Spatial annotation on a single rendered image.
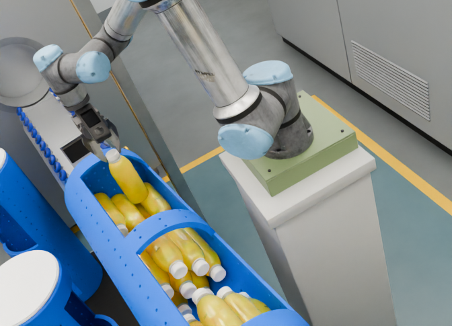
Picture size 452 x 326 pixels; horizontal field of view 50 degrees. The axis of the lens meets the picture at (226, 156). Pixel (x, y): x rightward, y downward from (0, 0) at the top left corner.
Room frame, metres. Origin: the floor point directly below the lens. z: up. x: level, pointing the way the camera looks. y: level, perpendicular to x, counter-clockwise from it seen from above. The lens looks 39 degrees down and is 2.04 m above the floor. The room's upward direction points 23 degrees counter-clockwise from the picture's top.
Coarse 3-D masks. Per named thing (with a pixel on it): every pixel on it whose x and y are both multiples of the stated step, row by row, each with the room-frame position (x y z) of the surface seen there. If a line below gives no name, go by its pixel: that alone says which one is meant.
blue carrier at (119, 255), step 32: (96, 160) 1.23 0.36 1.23; (96, 192) 1.25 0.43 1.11; (160, 192) 1.21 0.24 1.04; (96, 224) 0.99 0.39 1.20; (160, 224) 0.86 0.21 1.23; (192, 224) 0.86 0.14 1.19; (128, 256) 0.82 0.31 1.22; (224, 256) 0.85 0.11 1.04; (128, 288) 0.76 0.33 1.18; (160, 288) 0.68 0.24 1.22; (256, 288) 0.71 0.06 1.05; (160, 320) 0.63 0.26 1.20; (256, 320) 0.52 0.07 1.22; (288, 320) 0.51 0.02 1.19
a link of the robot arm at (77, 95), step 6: (72, 90) 1.17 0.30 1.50; (78, 90) 1.18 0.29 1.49; (84, 90) 1.20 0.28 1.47; (60, 96) 1.18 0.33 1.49; (66, 96) 1.17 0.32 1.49; (72, 96) 1.17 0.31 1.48; (78, 96) 1.18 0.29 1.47; (84, 96) 1.19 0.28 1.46; (66, 102) 1.18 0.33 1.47; (72, 102) 1.17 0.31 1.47; (78, 102) 1.18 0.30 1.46
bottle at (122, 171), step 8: (120, 160) 1.18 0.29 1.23; (128, 160) 1.19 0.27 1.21; (112, 168) 1.17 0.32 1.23; (120, 168) 1.16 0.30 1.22; (128, 168) 1.17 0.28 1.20; (112, 176) 1.17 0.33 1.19; (120, 176) 1.16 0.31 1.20; (128, 176) 1.16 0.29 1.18; (136, 176) 1.17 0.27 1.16; (120, 184) 1.16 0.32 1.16; (128, 184) 1.16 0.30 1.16; (136, 184) 1.16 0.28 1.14; (144, 184) 1.19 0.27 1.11; (128, 192) 1.16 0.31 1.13; (136, 192) 1.16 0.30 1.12; (144, 192) 1.17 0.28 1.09; (136, 200) 1.16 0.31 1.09
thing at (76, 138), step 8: (72, 136) 1.68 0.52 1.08; (80, 136) 1.67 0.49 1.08; (64, 144) 1.65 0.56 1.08; (72, 144) 1.64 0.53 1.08; (80, 144) 1.65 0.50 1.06; (64, 152) 1.64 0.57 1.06; (72, 152) 1.63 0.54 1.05; (80, 152) 1.64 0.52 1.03; (88, 152) 1.65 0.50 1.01; (72, 160) 1.63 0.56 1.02; (80, 160) 1.65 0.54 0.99
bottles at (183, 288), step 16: (128, 208) 1.13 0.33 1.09; (144, 208) 1.16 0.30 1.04; (160, 208) 1.10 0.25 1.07; (128, 224) 1.07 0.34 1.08; (208, 256) 0.85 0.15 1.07; (192, 272) 0.85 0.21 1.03; (208, 272) 0.82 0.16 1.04; (224, 272) 0.80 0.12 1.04; (176, 288) 0.79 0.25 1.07; (192, 288) 0.77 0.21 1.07; (208, 288) 0.80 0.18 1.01; (176, 304) 0.78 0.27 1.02; (256, 304) 0.66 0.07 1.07
